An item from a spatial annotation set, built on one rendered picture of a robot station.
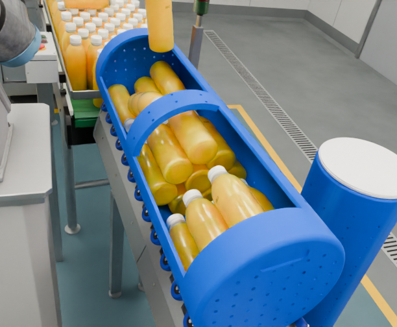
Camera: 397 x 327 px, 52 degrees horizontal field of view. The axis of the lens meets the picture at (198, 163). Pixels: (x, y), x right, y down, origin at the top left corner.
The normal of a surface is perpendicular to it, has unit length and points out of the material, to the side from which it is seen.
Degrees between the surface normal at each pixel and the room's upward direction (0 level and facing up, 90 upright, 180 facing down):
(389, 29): 90
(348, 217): 88
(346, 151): 0
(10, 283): 90
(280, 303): 90
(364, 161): 0
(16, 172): 0
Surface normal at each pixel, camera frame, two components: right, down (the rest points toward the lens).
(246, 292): 0.36, 0.60
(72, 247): 0.14, -0.79
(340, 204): -0.62, 0.40
